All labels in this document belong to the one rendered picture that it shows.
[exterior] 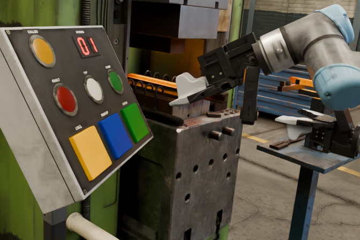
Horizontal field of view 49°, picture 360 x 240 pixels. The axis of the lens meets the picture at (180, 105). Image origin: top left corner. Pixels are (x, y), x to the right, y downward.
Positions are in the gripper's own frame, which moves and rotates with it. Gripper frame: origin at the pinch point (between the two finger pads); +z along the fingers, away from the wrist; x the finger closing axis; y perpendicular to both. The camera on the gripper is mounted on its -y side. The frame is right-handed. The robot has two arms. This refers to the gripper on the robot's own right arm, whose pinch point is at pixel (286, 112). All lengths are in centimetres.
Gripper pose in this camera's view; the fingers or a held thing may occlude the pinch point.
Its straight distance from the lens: 112.1
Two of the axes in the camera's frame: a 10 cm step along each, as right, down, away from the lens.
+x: 6.3, -1.2, 7.7
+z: -7.7, -2.1, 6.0
